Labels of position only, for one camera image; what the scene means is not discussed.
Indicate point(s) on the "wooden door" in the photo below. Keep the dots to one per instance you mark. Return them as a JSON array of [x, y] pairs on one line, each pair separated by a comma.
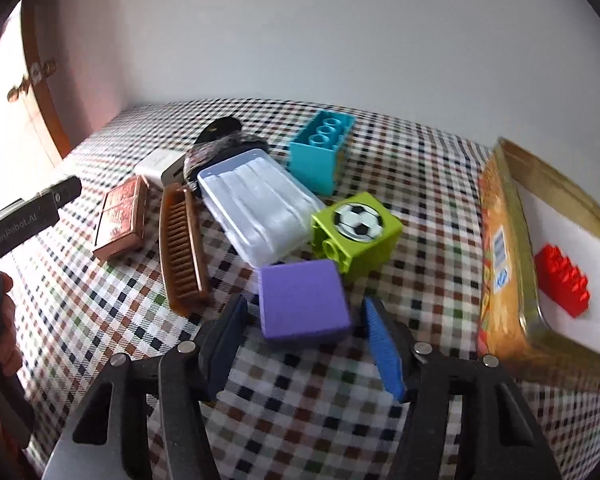
[[45, 110]]

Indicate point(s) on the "teal building block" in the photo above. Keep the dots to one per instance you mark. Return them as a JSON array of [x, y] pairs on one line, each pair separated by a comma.
[[312, 160]]

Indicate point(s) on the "white charger plug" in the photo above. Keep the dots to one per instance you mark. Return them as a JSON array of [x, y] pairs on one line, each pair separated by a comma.
[[157, 165]]

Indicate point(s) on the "brown plastic comb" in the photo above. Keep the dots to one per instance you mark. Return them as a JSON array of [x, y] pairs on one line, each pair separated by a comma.
[[182, 250]]

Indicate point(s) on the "golden tin box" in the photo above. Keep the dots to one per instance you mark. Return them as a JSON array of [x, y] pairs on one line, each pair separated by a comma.
[[500, 285]]

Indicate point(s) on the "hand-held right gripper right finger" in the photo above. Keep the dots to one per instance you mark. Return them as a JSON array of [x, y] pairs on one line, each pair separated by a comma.
[[385, 350]]

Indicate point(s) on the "translucent plastic box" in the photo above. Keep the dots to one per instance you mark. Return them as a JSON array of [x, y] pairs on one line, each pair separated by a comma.
[[260, 205]]

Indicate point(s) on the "black round object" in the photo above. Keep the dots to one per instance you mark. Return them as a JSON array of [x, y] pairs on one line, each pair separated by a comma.
[[222, 127]]

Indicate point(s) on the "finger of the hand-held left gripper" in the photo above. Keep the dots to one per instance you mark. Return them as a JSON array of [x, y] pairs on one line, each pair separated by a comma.
[[68, 191]]

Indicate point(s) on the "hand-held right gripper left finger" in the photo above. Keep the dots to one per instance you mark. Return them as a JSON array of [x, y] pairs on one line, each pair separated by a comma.
[[226, 345]]

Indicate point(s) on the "copper-coloured small box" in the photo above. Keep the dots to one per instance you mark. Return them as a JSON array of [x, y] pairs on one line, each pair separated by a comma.
[[120, 217]]

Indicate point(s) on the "green football building block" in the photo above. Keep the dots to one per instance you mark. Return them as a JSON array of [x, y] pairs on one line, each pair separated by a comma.
[[360, 240]]

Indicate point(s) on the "white paper lining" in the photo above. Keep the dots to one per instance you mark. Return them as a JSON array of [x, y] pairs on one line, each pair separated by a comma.
[[555, 210]]

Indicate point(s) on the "purple foam block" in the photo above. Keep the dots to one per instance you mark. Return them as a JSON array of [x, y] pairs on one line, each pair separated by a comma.
[[302, 300]]

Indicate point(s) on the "checkered tablecloth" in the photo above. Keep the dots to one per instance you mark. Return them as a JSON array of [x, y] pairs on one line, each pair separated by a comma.
[[305, 410]]

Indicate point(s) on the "red building block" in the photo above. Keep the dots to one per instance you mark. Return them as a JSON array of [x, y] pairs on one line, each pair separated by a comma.
[[562, 280]]

